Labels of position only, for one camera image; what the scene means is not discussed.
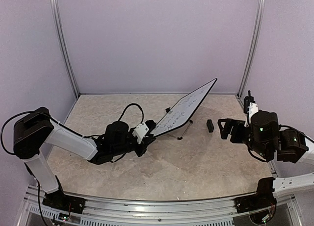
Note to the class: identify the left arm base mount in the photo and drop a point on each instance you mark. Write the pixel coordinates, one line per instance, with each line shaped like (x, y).
(59, 200)

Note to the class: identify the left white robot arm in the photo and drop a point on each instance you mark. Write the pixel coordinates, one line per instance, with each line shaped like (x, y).
(38, 127)

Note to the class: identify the small whiteboard with wire stand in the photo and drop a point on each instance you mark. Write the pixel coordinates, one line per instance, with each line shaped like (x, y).
(182, 111)

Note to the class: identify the right aluminium corner post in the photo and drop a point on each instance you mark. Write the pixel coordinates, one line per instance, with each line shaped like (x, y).
(252, 48)

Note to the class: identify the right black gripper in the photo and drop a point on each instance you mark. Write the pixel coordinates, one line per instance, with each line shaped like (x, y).
(238, 125)

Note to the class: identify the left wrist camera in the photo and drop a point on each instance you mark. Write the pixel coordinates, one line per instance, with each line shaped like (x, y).
(140, 131)

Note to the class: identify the aluminium corner post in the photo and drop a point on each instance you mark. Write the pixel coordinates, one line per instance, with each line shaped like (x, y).
(63, 47)
(252, 48)

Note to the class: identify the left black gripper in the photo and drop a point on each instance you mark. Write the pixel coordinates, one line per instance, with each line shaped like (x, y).
(145, 141)

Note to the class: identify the front aluminium rail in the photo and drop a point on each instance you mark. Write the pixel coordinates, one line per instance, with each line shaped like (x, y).
(112, 212)

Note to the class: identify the left aluminium corner post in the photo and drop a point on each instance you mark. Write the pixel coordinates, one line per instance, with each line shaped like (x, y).
(63, 47)

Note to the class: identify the black whiteboard eraser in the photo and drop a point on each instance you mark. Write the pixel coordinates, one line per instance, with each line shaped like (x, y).
(210, 125)

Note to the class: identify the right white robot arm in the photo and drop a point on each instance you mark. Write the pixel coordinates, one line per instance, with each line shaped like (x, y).
(267, 140)

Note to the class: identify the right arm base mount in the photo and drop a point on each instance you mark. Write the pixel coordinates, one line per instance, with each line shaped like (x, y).
(254, 202)

